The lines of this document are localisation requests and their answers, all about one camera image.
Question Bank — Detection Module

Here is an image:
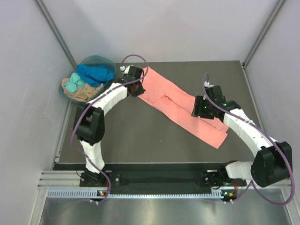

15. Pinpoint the pink t shirt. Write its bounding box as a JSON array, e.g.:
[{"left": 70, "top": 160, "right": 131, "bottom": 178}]
[{"left": 139, "top": 68, "right": 229, "bottom": 149}]

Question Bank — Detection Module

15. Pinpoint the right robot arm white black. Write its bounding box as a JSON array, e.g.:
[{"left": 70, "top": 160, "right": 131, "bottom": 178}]
[{"left": 192, "top": 82, "right": 292, "bottom": 188}]

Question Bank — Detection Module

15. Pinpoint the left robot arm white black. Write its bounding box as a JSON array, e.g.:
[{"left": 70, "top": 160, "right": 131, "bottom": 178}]
[{"left": 71, "top": 65, "right": 149, "bottom": 188}]

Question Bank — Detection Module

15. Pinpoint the blue t shirt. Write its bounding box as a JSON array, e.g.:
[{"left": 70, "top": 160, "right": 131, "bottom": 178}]
[{"left": 76, "top": 64, "right": 114, "bottom": 87}]

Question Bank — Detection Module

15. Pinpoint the teal laundry basket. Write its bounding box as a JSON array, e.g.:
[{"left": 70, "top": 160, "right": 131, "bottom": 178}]
[{"left": 59, "top": 55, "right": 116, "bottom": 104}]

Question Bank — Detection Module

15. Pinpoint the beige t shirt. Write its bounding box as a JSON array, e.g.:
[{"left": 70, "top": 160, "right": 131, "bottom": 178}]
[{"left": 61, "top": 78, "right": 104, "bottom": 102}]

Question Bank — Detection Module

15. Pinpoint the light turquoise t shirt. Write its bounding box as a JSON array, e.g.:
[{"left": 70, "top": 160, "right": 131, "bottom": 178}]
[{"left": 63, "top": 73, "right": 85, "bottom": 93}]

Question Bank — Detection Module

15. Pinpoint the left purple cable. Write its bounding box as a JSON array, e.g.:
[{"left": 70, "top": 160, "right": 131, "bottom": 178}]
[{"left": 70, "top": 54, "right": 149, "bottom": 203}]

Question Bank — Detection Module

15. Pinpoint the purple cable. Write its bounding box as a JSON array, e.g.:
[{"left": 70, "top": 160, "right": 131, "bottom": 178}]
[
  {"left": 202, "top": 72, "right": 295, "bottom": 206},
  {"left": 70, "top": 54, "right": 149, "bottom": 203}
]

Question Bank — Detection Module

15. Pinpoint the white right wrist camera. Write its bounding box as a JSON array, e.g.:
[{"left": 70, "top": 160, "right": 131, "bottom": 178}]
[{"left": 204, "top": 81, "right": 213, "bottom": 88}]

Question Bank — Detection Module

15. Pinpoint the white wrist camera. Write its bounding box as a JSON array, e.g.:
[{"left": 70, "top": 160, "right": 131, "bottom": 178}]
[
  {"left": 204, "top": 81, "right": 213, "bottom": 88},
  {"left": 120, "top": 65, "right": 131, "bottom": 74}
]

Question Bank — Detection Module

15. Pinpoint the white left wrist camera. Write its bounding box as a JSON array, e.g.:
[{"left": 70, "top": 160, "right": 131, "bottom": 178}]
[{"left": 120, "top": 65, "right": 131, "bottom": 74}]

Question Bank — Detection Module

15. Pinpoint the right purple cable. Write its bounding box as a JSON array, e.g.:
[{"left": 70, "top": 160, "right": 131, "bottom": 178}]
[{"left": 202, "top": 72, "right": 295, "bottom": 206}]

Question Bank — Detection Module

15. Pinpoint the grey slotted cable duct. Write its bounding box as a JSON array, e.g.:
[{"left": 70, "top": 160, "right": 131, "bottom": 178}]
[{"left": 47, "top": 189, "right": 234, "bottom": 199}]

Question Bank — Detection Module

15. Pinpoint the right aluminium frame post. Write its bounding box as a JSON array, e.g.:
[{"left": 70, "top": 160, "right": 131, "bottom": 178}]
[{"left": 241, "top": 0, "right": 287, "bottom": 70}]

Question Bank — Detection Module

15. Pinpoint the aluminium frame post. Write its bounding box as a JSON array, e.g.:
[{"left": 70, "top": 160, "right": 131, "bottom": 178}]
[
  {"left": 34, "top": 0, "right": 77, "bottom": 69},
  {"left": 241, "top": 0, "right": 287, "bottom": 70}
]

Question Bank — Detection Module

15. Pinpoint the aluminium rail front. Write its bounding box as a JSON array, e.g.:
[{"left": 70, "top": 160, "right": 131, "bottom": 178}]
[{"left": 37, "top": 169, "right": 293, "bottom": 188}]

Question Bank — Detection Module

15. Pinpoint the left aluminium frame post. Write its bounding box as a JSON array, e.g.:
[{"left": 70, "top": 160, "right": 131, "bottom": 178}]
[{"left": 34, "top": 0, "right": 77, "bottom": 69}]

